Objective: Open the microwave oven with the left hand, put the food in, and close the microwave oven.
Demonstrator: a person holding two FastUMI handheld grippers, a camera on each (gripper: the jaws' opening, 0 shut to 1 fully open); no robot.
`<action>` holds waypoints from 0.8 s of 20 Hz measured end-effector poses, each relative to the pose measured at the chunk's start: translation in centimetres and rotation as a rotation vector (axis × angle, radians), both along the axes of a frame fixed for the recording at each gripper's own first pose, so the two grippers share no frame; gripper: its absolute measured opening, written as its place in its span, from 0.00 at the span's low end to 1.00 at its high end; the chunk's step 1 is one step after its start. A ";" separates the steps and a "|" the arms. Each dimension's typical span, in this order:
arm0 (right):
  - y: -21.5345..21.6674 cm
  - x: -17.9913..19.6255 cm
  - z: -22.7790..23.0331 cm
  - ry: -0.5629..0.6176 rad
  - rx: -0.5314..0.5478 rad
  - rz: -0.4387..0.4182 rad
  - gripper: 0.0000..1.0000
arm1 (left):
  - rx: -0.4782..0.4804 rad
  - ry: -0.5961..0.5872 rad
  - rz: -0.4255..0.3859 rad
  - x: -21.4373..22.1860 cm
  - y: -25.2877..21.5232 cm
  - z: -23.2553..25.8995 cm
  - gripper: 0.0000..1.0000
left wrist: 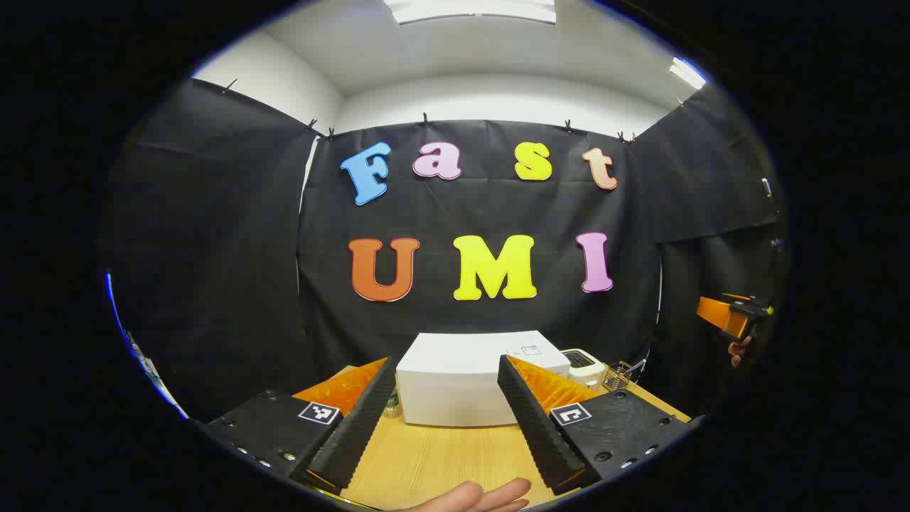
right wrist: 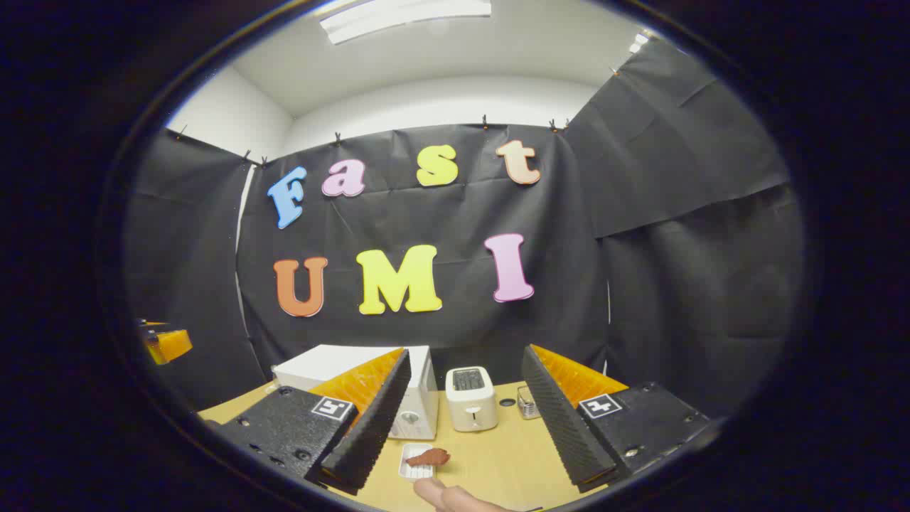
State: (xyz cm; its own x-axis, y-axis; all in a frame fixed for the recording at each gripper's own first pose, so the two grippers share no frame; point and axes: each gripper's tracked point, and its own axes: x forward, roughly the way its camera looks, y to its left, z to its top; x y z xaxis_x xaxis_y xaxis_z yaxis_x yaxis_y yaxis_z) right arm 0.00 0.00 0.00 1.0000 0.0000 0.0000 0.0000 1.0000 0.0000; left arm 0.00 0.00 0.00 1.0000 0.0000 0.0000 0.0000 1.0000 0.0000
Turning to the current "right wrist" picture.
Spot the cream toaster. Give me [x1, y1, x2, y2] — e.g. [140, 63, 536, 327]
[446, 366, 500, 433]

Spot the red-brown meat piece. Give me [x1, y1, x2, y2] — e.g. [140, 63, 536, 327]
[405, 447, 451, 469]

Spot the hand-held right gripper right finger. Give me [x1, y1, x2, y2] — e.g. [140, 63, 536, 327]
[521, 344, 715, 494]

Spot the white ribbed plastic tray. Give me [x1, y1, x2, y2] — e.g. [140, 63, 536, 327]
[397, 442, 436, 484]

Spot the white microwave oven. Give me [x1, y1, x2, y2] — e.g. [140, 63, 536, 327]
[272, 345, 439, 442]

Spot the long ceiling light panel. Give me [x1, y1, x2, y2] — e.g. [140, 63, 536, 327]
[318, 0, 493, 46]

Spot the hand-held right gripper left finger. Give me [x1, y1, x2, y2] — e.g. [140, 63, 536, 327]
[210, 347, 413, 496]

